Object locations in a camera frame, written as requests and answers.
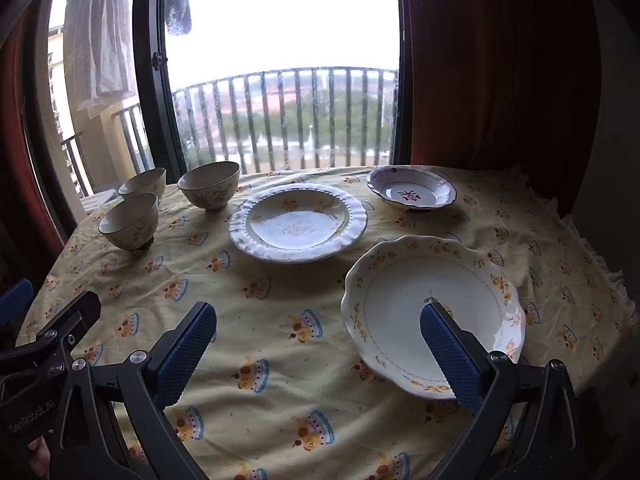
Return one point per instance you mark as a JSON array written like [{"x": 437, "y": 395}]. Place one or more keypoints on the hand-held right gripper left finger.
[{"x": 185, "y": 355}]

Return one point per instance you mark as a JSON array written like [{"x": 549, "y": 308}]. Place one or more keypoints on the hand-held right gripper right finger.
[{"x": 450, "y": 360}]

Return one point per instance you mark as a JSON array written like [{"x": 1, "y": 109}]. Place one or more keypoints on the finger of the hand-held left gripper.
[
  {"x": 65, "y": 320},
  {"x": 15, "y": 300}
]

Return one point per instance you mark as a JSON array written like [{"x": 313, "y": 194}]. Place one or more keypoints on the scalloped yellow flower plate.
[{"x": 400, "y": 300}]

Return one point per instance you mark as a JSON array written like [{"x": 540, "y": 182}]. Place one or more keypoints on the cream floral bowl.
[
  {"x": 127, "y": 230},
  {"x": 210, "y": 195},
  {"x": 145, "y": 184}
]

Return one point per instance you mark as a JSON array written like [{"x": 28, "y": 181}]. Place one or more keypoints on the white beaded rim plate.
[{"x": 297, "y": 225}]

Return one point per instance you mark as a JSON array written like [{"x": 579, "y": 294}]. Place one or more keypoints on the white plate red pattern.
[{"x": 411, "y": 191}]

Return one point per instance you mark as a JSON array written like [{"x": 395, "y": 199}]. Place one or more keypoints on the person's left hand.
[{"x": 39, "y": 455}]

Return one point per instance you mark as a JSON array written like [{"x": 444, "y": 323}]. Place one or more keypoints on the yellow printed tablecloth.
[{"x": 280, "y": 320}]

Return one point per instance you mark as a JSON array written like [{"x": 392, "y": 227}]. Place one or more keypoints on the red curtain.
[
  {"x": 20, "y": 185},
  {"x": 500, "y": 60}
]

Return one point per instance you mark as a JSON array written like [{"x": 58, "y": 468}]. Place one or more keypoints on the white plastic chair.
[{"x": 97, "y": 202}]

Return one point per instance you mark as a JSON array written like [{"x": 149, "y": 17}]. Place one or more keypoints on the balcony railing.
[{"x": 301, "y": 110}]

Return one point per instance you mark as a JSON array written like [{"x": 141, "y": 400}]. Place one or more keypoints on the white hanging cloth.
[{"x": 100, "y": 35}]

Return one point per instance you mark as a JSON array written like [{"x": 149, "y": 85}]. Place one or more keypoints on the black window frame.
[{"x": 150, "y": 110}]

